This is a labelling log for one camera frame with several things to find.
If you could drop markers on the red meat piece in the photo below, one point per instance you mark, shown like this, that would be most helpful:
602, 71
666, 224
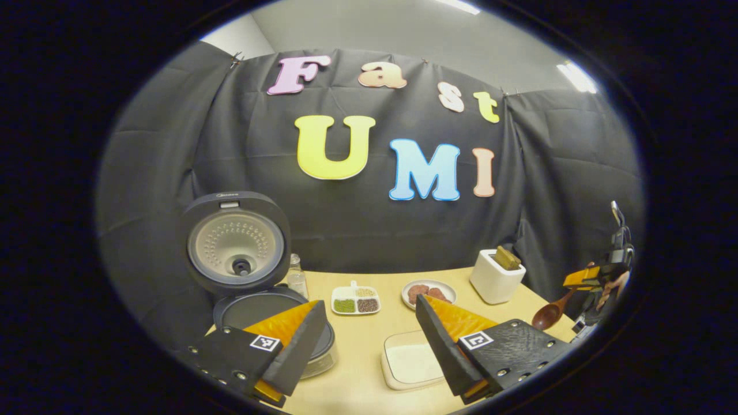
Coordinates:
439, 294
418, 293

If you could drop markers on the ceiling light panel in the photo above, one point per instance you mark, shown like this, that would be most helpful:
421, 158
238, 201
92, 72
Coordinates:
576, 76

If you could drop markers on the round white plate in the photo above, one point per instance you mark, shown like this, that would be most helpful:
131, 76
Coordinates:
444, 285

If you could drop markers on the brown toast slice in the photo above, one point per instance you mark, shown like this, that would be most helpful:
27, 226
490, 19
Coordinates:
507, 258

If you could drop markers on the dark grey rice cooker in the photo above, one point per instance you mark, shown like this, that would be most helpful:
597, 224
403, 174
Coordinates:
236, 248

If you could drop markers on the white divided bean dish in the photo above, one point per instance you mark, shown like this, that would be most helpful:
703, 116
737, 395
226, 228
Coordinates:
356, 302

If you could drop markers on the white toaster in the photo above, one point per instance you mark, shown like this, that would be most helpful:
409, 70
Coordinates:
493, 285

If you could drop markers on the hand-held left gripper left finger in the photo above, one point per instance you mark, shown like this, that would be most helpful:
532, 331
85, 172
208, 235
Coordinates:
300, 349

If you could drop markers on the black backdrop cloth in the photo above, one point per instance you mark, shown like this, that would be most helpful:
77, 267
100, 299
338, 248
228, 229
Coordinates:
375, 230

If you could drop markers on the small glass bottle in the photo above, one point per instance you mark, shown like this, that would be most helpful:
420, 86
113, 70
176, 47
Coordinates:
297, 279

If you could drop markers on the brown wooden spoon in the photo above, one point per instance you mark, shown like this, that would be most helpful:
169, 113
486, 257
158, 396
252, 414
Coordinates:
548, 316

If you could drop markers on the clear tray of rice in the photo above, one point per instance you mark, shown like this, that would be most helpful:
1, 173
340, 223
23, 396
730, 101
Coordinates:
409, 363

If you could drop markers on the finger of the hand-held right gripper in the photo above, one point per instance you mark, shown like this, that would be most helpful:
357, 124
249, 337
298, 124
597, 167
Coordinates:
579, 278

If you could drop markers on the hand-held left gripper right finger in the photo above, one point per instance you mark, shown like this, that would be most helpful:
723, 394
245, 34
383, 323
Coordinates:
444, 349

